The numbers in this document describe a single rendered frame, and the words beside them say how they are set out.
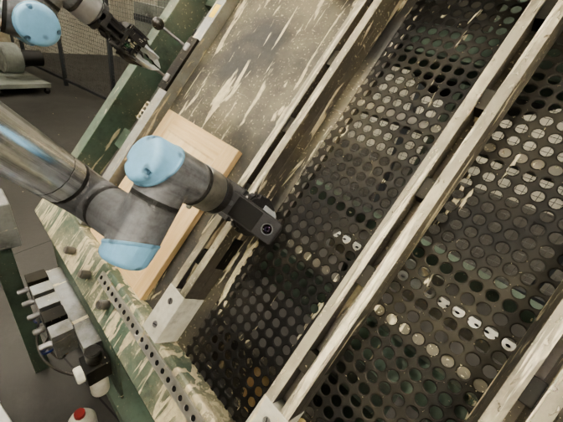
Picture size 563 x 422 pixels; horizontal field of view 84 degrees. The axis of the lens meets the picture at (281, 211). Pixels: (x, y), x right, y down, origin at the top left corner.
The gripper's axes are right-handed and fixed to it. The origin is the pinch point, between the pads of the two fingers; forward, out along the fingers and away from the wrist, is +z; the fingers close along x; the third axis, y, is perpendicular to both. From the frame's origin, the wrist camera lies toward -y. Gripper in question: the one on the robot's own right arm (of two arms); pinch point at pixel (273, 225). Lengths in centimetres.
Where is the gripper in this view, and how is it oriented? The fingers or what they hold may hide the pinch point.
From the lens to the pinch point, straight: 71.6
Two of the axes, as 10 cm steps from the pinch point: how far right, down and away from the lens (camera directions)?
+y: -7.0, -4.8, 5.4
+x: -5.5, 8.3, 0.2
